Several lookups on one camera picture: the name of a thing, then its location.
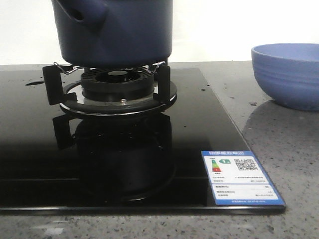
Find light blue ribbed bowl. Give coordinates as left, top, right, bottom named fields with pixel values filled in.
left=251, top=43, right=319, bottom=111

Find blue white energy label sticker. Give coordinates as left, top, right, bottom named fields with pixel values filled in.
left=201, top=151, right=285, bottom=206

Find black glass gas cooktop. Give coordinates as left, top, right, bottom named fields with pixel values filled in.
left=0, top=69, right=286, bottom=215

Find black pot support grate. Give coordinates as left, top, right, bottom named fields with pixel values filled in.
left=42, top=61, right=177, bottom=118

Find black round gas burner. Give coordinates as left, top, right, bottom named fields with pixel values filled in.
left=80, top=68, right=154, bottom=102

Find dark blue cooking pot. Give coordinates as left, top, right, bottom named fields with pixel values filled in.
left=52, top=0, right=173, bottom=68

